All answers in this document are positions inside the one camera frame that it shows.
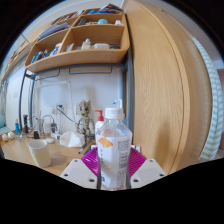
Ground wooden shelf unit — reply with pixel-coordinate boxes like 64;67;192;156
23;3;131;74

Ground white power adapter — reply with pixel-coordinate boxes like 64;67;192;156
43;122;54;134

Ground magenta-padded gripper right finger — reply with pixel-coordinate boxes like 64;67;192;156
125;146;167;190

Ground wooden wardrobe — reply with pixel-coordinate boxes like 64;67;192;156
121;0;214;174

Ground white red-pump lotion bottle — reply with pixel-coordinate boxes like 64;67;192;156
94;109;106;136

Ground small blue bottle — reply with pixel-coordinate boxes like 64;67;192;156
14;119;21;135

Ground clear plastic water bottle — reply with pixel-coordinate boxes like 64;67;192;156
94;107;134;192

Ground white crumpled paper bag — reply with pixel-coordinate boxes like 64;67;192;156
59;130;86;149

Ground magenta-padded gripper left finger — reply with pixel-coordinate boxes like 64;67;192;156
59;147;102;190

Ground green white striped towel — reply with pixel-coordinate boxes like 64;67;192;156
191;35;224;162

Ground dark metal desk frame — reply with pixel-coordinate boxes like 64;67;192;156
18;49;136;136

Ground light blue pillow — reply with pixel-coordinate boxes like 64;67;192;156
0;114;6;131

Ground white cup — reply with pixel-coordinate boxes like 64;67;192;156
27;138;52;168

